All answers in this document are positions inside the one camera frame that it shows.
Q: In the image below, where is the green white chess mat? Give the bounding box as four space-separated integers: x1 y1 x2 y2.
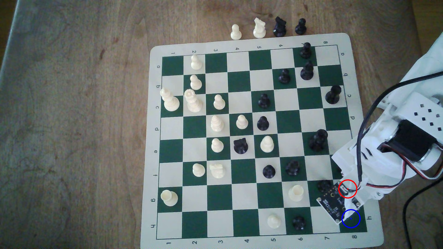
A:
140 33 385 249

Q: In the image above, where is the white chess knight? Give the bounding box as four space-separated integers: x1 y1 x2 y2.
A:
209 163 226 179
253 18 267 39

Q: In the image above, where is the black power cable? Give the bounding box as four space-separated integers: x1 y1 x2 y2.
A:
403 176 443 249

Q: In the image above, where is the black camera cable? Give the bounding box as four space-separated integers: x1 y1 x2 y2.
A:
356 71 443 185

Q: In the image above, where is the white chess rook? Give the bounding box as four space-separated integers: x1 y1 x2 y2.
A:
288 185 305 202
161 190 179 207

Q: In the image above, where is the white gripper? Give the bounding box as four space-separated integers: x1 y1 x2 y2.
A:
332 127 407 208

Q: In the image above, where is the black chess rook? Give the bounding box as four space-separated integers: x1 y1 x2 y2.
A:
285 160 301 176
317 179 333 193

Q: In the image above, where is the black chess knight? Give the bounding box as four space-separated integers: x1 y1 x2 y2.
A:
233 138 248 155
273 16 287 38

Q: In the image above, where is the red black servo wire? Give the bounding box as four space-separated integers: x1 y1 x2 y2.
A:
356 165 421 190

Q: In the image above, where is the white chess queen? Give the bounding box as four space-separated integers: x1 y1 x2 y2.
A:
184 89 204 113

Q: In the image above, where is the black camera circuit board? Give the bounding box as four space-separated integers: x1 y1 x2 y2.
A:
316 182 362 225

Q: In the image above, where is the black chess queen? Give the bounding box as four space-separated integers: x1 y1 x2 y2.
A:
308 129 329 152

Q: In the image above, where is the white chess bishop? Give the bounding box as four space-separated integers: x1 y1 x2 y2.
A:
210 115 225 132
160 88 180 112

